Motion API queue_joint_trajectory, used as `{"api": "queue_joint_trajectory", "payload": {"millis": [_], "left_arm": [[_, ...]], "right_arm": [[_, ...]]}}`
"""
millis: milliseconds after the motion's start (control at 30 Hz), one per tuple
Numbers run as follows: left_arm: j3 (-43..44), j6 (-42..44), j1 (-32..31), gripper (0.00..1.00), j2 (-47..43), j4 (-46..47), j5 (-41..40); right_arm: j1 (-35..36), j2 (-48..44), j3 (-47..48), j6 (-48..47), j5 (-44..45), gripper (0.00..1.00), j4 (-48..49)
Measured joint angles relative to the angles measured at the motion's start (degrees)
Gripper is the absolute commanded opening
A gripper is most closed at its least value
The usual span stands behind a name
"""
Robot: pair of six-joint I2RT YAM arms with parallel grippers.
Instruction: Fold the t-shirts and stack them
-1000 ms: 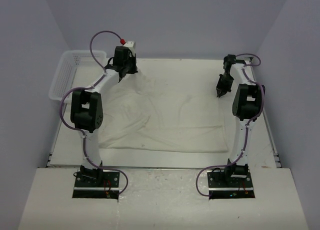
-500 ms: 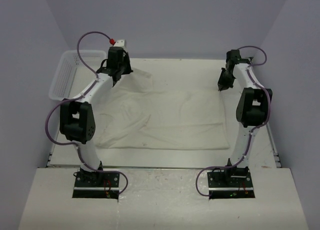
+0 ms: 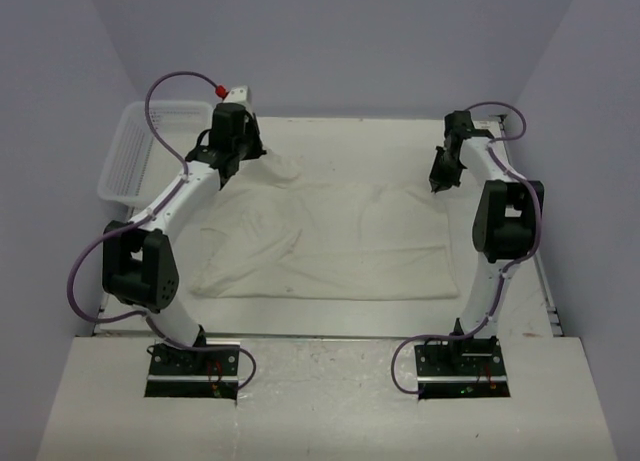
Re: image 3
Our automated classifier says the cream white t shirt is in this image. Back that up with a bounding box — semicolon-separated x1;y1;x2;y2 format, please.
189;153;459;301

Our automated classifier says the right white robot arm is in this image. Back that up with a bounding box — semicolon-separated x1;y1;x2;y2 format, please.
429;109;544;374

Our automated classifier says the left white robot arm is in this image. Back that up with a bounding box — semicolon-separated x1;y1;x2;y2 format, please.
102;101;265;374

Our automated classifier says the white plastic basket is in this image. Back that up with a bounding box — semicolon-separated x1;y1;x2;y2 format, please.
97;100;213;209

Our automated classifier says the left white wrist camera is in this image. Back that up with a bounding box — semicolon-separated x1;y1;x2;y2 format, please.
215;85;252;110

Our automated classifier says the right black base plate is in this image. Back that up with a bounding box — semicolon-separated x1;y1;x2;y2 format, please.
414;337;510;400

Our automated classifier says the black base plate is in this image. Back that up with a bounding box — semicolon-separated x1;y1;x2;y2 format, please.
414;337;510;400
144;343;240;401

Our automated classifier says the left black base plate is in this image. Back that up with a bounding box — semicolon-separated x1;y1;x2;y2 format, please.
144;343;240;401

